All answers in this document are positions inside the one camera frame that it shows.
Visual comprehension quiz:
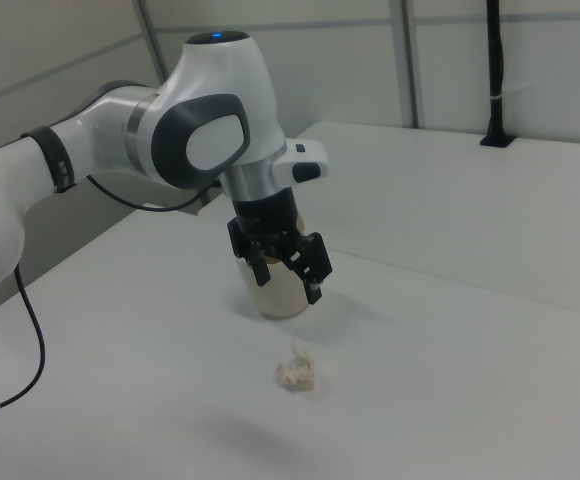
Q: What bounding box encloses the grey partition post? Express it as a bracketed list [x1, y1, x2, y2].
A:
[388, 0, 427, 129]
[133, 0, 172, 85]

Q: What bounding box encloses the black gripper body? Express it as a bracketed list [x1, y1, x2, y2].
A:
[233, 186, 306, 254]

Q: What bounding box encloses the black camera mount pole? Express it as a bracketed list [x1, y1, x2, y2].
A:
[479, 0, 517, 149]

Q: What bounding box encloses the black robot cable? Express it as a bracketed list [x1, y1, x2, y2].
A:
[0, 172, 221, 419]

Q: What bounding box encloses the small cream bin with lid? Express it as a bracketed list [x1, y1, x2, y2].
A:
[238, 213, 322, 319]

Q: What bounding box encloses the white paper trash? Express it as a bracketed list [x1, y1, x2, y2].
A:
[275, 338, 317, 392]

